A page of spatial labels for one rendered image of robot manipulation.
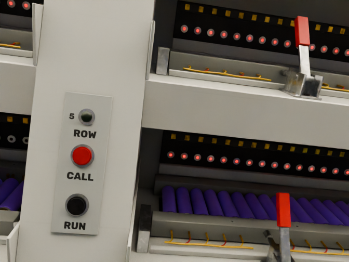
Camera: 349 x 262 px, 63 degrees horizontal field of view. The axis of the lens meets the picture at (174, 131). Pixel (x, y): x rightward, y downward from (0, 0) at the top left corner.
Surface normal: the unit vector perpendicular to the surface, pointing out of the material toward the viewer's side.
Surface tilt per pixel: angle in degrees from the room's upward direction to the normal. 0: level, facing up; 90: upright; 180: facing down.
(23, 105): 108
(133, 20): 90
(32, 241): 90
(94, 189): 90
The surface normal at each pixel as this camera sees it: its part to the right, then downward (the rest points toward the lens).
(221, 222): 0.14, -0.94
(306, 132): 0.07, 0.31
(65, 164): 0.11, 0.00
